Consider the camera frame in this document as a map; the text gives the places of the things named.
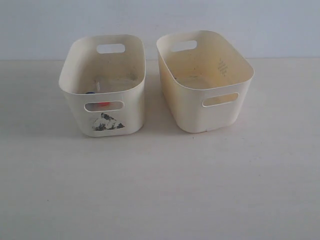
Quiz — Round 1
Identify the cream bin with mountain print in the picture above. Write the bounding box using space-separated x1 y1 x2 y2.
58 34 146 137

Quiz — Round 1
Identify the plain cream plastic bin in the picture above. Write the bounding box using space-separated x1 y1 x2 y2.
156 30 255 133

